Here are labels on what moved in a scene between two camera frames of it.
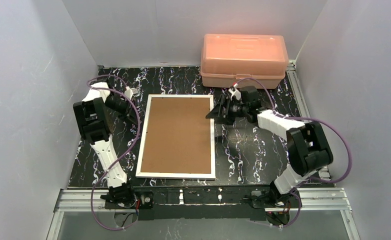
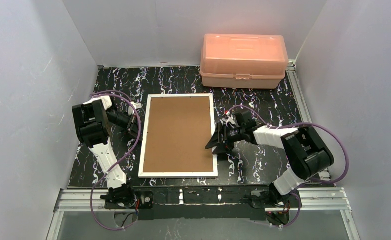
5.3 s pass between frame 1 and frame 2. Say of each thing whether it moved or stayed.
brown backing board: stayed
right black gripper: moved
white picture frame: stayed
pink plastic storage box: stayed
